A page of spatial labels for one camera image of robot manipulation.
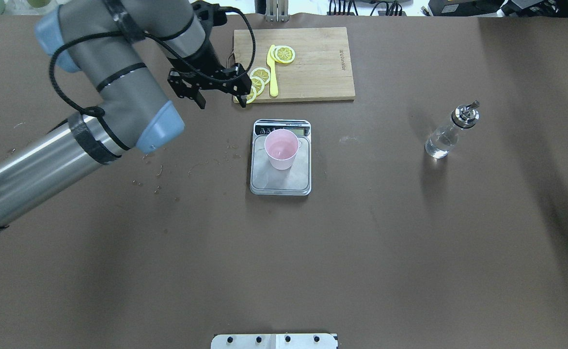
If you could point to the aluminium frame post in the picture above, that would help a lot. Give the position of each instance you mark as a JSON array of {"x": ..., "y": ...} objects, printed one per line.
[{"x": 277, "y": 11}]

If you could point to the lemon slice top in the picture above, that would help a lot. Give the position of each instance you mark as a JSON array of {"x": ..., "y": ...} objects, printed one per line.
[{"x": 283, "y": 54}]

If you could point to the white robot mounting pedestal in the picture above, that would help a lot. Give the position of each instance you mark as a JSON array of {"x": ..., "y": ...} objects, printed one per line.
[{"x": 275, "y": 341}]

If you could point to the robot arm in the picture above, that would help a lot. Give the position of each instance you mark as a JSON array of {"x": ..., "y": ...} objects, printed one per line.
[{"x": 118, "y": 104}]

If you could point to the digital kitchen scale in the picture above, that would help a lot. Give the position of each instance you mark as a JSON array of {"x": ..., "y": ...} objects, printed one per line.
[{"x": 264, "y": 178}]

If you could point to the glass sauce bottle metal spout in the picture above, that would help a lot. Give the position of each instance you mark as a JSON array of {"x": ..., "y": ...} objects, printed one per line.
[{"x": 446, "y": 136}]

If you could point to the pink plastic cup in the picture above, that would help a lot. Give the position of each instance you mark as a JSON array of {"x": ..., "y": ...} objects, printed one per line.
[{"x": 281, "y": 147}]

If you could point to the lemon slice front pair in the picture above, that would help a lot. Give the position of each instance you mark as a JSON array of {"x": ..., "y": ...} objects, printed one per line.
[{"x": 250, "y": 97}]

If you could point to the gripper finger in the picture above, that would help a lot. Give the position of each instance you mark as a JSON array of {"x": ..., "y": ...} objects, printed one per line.
[
  {"x": 184, "y": 89},
  {"x": 236, "y": 82}
]

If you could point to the yellow plastic knife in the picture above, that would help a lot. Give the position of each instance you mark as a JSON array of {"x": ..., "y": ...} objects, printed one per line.
[{"x": 270, "y": 60}]

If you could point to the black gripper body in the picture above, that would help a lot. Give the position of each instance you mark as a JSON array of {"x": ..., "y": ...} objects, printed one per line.
[{"x": 205, "y": 61}]

